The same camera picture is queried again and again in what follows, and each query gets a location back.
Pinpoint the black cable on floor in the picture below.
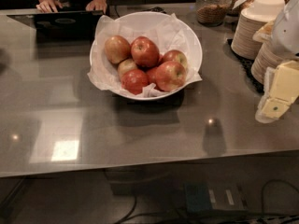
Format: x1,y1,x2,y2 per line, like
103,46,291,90
112,179,299,224

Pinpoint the black laptop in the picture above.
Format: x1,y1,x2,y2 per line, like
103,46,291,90
9,10,103,43

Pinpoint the stack of white paper bowls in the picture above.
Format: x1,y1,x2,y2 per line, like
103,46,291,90
241,0,285,22

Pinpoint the person's right hand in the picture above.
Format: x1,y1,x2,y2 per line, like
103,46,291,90
36,0,63,13

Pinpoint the white paper liner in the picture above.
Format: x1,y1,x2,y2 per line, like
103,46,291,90
87,12,203,99

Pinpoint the yellowish red apple far left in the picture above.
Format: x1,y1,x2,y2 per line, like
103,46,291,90
104,35,131,64

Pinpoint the red apple top centre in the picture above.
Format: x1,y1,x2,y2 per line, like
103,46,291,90
131,36,160,68

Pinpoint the person's left hand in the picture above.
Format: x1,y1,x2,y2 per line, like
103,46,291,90
86,0,107,13

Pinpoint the small red apple centre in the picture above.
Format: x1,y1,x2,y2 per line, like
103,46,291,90
146,67,157,83

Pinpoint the tall stack of paper plates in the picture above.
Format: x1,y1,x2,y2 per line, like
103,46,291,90
231,7,267,60

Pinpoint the white bowl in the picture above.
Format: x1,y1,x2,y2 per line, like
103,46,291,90
89,11,204,102

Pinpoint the red yellow apple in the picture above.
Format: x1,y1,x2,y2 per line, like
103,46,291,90
162,49,188,69
156,61,186,91

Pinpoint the glass jar with cereal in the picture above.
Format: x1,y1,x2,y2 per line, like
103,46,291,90
195,0,232,26

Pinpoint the pale yellow apple middle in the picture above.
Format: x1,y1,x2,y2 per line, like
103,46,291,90
118,58,137,78

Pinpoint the red apple front left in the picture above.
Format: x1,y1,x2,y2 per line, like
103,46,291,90
121,69,149,94

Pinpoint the front stack of paper plates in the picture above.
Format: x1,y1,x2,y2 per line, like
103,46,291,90
251,41,283,84

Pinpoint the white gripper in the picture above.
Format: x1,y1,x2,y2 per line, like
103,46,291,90
252,21,299,123

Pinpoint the black rubber mat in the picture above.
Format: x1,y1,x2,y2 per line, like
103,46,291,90
227,38,263,94

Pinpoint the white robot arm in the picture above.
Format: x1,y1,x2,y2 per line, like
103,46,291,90
251,0,299,123

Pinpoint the blue box under table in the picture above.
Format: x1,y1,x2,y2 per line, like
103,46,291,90
184,183,212,213

